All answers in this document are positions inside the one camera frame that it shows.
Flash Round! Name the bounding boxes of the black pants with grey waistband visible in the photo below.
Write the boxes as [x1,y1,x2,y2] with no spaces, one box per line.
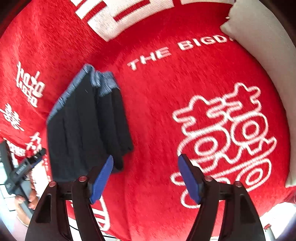
[47,64,133,182]

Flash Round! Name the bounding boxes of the person's left hand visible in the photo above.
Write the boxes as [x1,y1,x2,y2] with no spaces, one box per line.
[15,181,39,226]

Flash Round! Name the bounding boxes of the red blanket with white characters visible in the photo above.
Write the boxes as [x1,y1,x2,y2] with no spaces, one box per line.
[1,1,295,240]

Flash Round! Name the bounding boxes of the cream white pillow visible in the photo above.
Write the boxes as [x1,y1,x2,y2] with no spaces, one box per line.
[221,1,295,187]

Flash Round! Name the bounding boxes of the black cable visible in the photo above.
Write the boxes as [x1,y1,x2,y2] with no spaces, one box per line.
[68,223,117,239]

